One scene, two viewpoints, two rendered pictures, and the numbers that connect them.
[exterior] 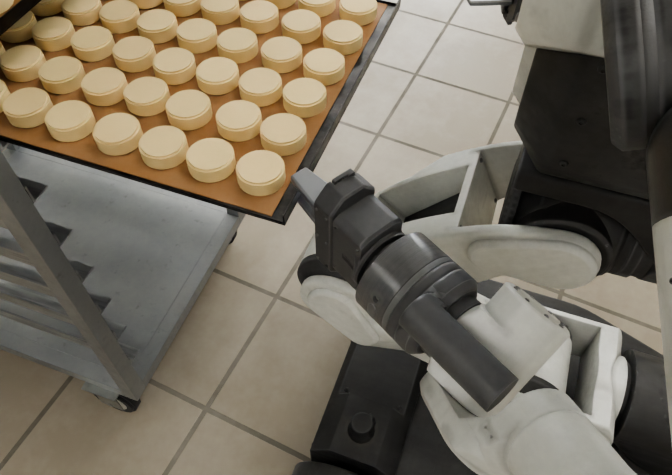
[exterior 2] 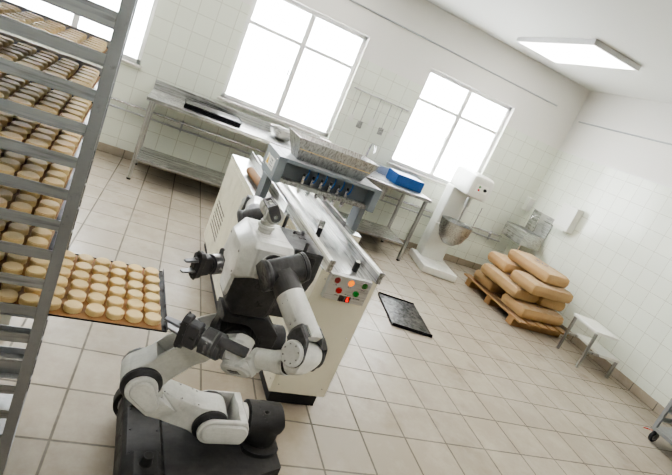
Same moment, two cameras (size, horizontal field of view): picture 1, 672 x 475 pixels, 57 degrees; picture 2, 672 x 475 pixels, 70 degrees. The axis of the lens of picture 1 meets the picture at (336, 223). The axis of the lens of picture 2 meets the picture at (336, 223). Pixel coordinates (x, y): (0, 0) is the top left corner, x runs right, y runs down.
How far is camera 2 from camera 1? 120 cm
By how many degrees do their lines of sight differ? 54
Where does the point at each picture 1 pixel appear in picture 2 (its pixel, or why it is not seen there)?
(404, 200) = (167, 343)
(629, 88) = (270, 276)
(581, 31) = (250, 272)
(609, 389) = (243, 411)
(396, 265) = (210, 332)
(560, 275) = not seen: hidden behind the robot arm
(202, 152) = (132, 313)
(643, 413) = (256, 416)
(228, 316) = (20, 457)
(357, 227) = (196, 325)
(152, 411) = not seen: outside the picture
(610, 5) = (265, 265)
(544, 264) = not seen: hidden behind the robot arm
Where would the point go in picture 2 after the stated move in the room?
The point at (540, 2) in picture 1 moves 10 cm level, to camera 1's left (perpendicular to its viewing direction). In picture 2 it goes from (239, 266) to (213, 265)
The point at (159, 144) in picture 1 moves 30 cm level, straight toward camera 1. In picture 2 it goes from (116, 311) to (187, 365)
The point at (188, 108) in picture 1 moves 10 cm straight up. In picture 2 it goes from (117, 301) to (126, 274)
